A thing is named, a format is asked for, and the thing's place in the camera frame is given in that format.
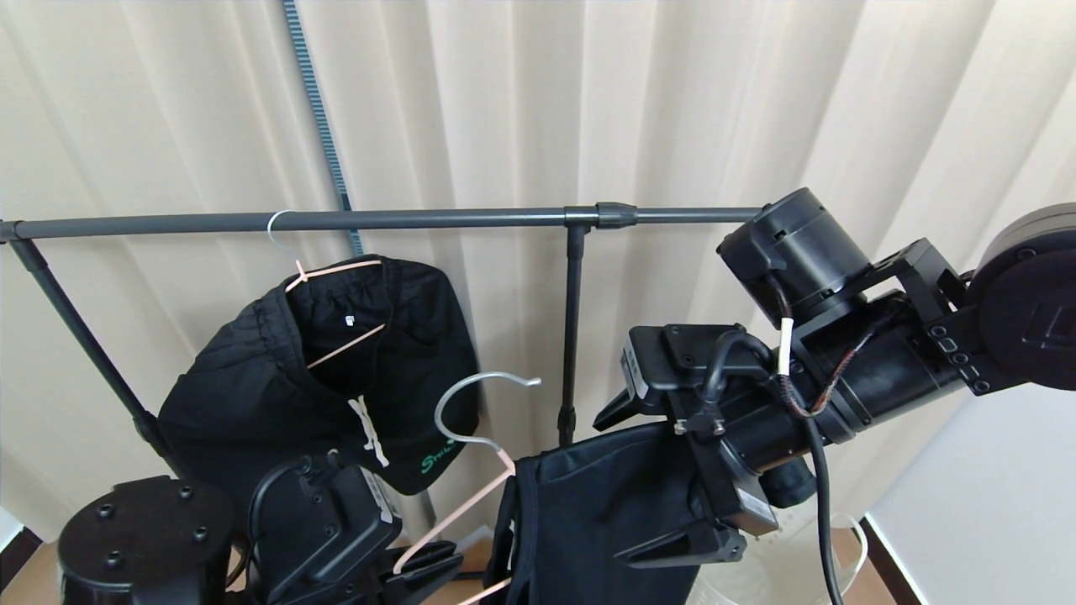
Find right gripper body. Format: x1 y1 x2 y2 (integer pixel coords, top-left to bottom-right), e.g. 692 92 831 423
672 324 966 539

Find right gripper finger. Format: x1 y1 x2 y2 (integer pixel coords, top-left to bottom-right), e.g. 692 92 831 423
593 388 667 432
614 521 747 570

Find black garment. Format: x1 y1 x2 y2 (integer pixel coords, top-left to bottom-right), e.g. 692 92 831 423
483 420 818 605

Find white laundry basket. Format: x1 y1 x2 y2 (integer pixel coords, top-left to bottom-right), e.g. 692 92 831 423
688 508 869 605

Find pink clothes hanger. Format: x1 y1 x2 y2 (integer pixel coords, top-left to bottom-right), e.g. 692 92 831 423
393 371 543 605
267 210 388 371

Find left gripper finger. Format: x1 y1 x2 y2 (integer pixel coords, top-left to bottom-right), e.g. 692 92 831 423
391 542 459 574
382 555 465 604

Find black clothes rack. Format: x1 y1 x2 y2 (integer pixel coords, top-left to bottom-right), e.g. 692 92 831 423
0 202 766 585

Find black shorts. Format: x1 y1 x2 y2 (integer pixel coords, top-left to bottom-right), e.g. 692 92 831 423
158 255 482 539

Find beige curtain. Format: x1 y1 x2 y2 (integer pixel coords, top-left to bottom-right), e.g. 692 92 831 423
0 0 1076 547

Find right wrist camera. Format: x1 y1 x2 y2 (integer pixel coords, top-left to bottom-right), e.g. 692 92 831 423
620 324 774 438

